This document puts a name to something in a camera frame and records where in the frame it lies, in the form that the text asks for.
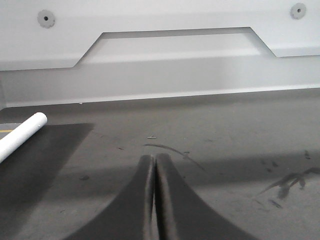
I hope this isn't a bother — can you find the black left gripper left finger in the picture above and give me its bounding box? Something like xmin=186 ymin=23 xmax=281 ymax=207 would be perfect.
xmin=66 ymin=155 xmax=154 ymax=240

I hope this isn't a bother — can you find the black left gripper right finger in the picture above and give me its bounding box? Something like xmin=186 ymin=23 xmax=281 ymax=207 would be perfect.
xmin=155 ymin=153 xmax=253 ymax=240

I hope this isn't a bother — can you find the white rolled paper tube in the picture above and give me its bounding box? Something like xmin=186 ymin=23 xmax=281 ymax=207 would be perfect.
xmin=0 ymin=112 xmax=48 ymax=163

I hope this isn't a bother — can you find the white hood back baffle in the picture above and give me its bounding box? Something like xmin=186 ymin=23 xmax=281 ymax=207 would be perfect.
xmin=0 ymin=0 xmax=320 ymax=108

